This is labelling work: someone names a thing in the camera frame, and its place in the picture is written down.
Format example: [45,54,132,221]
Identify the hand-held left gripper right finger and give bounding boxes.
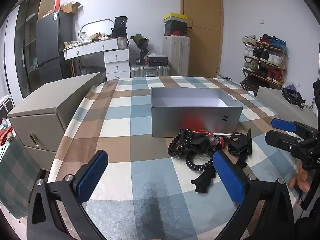
[212,150,297,240]

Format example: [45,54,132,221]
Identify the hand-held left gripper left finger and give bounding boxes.
[26,150,109,240]

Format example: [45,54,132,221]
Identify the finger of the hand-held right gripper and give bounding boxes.
[265,129,313,157]
[271,118,315,141]

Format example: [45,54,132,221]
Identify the black ring claw hair clip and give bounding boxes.
[227,129,253,167]

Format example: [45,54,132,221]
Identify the silver cardboard box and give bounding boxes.
[151,87,244,139]

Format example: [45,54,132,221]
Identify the person's right hand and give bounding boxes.
[289,167,312,193]

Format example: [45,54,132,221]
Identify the red and white charm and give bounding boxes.
[207,132,226,151]

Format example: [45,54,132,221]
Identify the wooden shoe rack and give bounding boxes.
[240,35,288,91]

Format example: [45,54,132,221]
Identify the checked bedspread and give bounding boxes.
[47,76,308,240]

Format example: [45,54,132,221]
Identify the row of shoes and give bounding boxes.
[241,34,288,82]

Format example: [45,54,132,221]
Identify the green checked cloth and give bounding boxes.
[0,134,48,218]

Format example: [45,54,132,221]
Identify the beige nightstand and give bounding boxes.
[7,72,101,172]

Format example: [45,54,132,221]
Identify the grey cloth bundle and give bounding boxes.
[81,65,106,77]

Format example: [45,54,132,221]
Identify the white drawer cabinet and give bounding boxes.
[103,48,131,81]

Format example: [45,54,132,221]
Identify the silver suitcase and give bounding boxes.
[130,64,171,78]

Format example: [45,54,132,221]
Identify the wooden door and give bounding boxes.
[180,0,224,77]

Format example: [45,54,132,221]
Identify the white upright suitcase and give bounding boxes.
[162,35,191,76]

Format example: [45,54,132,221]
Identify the white vanity desk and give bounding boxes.
[63,38,119,61]

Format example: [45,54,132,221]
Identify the black flat shoe box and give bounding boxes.
[145,56,169,67]

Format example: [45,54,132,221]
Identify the clutter pile on desk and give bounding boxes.
[63,32,111,48]

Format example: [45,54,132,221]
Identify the black refrigerator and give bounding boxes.
[35,10,73,80]

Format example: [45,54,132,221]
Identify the dark wrapped bouquet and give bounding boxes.
[130,33,150,61]

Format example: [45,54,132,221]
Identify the red black shoe box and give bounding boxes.
[164,29,188,36]

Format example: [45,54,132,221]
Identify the oval mirror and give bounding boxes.
[79,19,114,41]

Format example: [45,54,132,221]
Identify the black bag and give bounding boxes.
[110,16,129,39]

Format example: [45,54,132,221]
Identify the yellow lid shoe box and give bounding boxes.
[163,12,188,22]

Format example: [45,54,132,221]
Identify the glass door wardrobe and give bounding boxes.
[4,0,58,93]

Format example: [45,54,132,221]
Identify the open cardboard box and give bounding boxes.
[61,1,82,14]

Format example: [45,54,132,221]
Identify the black straps with purple cloth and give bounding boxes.
[282,83,307,109]

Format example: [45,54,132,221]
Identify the black coil hair tie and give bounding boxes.
[186,152,216,172]

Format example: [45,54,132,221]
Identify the black bead bracelet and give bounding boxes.
[168,129,193,158]

